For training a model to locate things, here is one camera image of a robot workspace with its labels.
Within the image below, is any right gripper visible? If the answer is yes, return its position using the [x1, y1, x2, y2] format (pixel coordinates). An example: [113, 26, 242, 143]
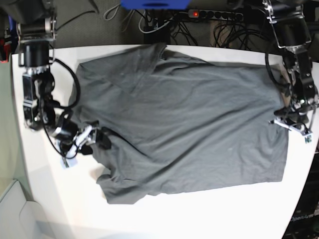
[53, 120, 111, 159]

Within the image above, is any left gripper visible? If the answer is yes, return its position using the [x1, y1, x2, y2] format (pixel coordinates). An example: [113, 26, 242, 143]
[269, 107, 313, 134]

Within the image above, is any dark grey t-shirt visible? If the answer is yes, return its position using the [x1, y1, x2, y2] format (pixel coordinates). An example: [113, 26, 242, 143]
[73, 44, 289, 204]

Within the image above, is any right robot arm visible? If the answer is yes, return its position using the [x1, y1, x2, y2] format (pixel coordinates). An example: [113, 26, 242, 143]
[3, 0, 111, 159]

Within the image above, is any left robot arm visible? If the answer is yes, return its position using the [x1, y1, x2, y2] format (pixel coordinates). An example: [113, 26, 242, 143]
[262, 0, 319, 137]

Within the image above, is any red clamp at left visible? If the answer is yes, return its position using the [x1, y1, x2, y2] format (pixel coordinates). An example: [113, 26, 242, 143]
[0, 38, 11, 63]

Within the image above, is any black power strip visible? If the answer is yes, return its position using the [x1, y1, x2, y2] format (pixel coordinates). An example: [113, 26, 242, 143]
[187, 9, 244, 22]

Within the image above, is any blue box overhead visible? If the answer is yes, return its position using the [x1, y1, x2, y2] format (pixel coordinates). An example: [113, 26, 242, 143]
[121, 0, 190, 9]

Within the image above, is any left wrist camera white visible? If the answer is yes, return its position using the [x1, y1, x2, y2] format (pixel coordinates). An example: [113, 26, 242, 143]
[304, 132, 313, 144]

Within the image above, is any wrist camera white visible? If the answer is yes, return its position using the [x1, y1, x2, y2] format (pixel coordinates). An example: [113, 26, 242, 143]
[304, 132, 313, 144]
[60, 158, 78, 169]

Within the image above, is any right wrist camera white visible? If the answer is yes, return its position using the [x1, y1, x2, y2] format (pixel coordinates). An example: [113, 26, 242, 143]
[60, 158, 78, 169]

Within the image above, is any black floor cable bundle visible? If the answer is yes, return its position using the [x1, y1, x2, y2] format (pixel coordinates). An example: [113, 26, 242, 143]
[211, 14, 270, 50]

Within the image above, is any white cable loop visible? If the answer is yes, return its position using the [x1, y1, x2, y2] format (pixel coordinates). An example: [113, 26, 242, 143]
[138, 14, 172, 34]

